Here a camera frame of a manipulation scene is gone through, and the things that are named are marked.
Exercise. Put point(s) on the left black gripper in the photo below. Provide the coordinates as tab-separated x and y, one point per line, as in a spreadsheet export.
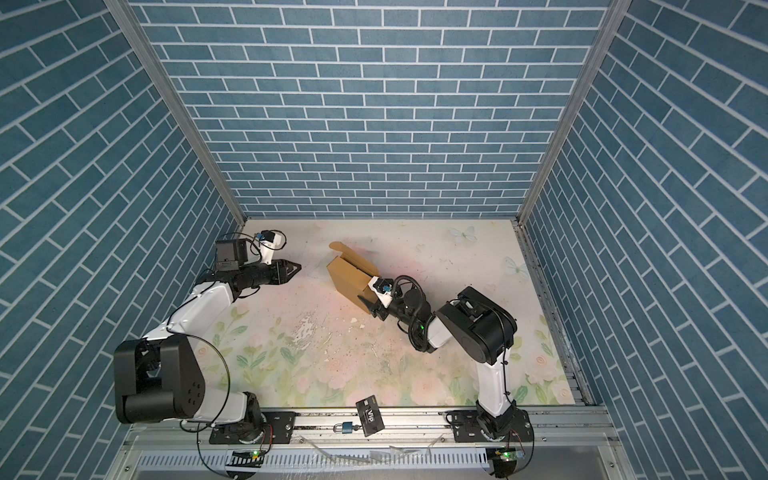
277	270

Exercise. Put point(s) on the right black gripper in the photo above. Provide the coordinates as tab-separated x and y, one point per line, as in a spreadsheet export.
383	313

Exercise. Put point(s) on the brown cardboard box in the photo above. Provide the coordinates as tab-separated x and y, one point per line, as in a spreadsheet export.
351	273

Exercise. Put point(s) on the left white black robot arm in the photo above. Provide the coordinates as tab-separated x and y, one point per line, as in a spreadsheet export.
158	377

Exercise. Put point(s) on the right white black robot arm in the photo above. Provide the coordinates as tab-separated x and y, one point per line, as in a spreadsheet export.
481	327

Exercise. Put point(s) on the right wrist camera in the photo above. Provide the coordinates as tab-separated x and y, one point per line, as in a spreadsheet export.
383	289

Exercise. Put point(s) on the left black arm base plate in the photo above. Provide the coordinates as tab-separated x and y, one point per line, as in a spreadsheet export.
269	429

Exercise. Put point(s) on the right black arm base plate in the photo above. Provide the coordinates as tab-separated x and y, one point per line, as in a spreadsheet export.
472	426

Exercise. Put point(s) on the aluminium front rail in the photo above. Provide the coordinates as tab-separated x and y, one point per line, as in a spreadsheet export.
418	427

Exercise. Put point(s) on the white perforated cable duct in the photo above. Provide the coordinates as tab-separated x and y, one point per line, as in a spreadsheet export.
307	460

